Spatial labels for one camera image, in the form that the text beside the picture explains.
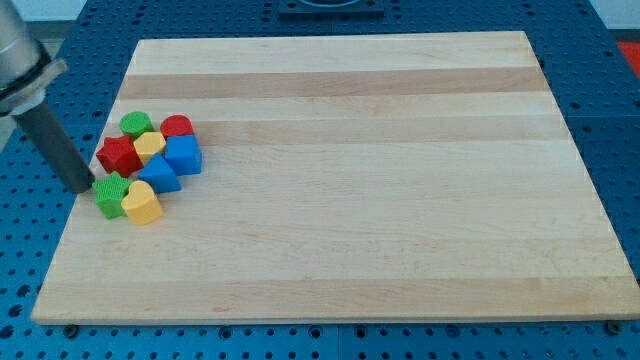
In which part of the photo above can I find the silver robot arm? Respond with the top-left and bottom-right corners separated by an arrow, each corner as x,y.
1,0 -> 68,117

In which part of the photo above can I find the yellow hexagon block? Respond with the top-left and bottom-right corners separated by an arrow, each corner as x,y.
133,132 -> 166,165

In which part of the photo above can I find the red star block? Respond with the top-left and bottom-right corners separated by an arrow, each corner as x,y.
96,135 -> 143,177

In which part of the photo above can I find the green star block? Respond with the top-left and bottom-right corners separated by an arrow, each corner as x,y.
92,171 -> 133,219

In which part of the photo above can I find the wooden board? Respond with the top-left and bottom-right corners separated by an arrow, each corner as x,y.
32,31 -> 639,325

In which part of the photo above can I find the blue cube block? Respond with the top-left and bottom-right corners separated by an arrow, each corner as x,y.
164,135 -> 202,176

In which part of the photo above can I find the red cylinder block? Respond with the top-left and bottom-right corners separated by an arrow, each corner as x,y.
160,114 -> 195,138

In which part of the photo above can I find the blue triangle block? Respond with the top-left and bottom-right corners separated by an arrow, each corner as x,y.
138,154 -> 182,193

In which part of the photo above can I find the yellow heart block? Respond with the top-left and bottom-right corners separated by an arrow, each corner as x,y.
121,180 -> 163,226

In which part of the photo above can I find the green cylinder block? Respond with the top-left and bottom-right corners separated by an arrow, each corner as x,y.
119,111 -> 154,139

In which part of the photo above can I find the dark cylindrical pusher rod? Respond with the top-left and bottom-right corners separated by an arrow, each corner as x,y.
13,102 -> 95,194

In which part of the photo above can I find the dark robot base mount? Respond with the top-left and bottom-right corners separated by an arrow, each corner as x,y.
278,0 -> 385,19

